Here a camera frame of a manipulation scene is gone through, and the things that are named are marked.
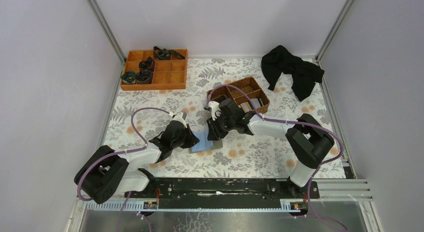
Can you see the black crumpled cloth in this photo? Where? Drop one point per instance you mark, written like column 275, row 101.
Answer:
column 304, row 74

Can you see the cards stack in basket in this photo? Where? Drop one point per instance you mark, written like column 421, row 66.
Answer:
column 250, row 105

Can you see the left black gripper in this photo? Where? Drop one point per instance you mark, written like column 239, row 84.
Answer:
column 185, row 136

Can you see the floral patterned table mat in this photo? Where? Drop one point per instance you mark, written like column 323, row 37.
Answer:
column 139, row 115

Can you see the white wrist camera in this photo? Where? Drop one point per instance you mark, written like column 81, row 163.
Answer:
column 180, row 117
column 214, row 109

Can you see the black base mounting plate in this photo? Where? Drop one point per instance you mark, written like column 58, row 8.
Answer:
column 224, row 193

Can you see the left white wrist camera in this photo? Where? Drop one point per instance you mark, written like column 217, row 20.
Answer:
column 180, row 117

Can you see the grey leather card holder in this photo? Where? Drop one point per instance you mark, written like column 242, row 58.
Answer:
column 204, row 144

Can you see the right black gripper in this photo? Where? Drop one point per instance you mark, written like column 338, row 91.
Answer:
column 217, row 125

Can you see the aluminium frame rail front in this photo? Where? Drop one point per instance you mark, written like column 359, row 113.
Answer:
column 331, row 190

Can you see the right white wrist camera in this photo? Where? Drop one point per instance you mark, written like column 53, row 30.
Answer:
column 214, row 109

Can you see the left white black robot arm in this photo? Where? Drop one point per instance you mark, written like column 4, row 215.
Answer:
column 108, row 172

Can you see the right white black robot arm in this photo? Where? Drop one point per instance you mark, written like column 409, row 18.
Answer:
column 308, row 140

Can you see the orange compartment tray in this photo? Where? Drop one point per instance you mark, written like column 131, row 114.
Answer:
column 156, row 69

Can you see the brown wicker divided basket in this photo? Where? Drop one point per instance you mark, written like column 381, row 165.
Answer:
column 247, row 85

